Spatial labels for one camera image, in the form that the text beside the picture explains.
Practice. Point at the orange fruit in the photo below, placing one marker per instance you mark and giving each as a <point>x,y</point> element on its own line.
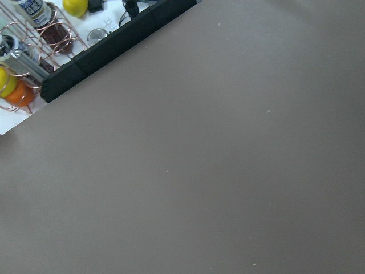
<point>21,96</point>

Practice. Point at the copper wire rack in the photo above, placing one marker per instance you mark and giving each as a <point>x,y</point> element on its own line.
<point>50,46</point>

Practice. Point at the yellow lemon near rack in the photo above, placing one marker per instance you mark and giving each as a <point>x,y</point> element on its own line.
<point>8,83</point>

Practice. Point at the silver can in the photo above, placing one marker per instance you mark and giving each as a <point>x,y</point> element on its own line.
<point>24,65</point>

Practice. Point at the white label bottle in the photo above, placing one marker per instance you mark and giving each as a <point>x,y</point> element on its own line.
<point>37,13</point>

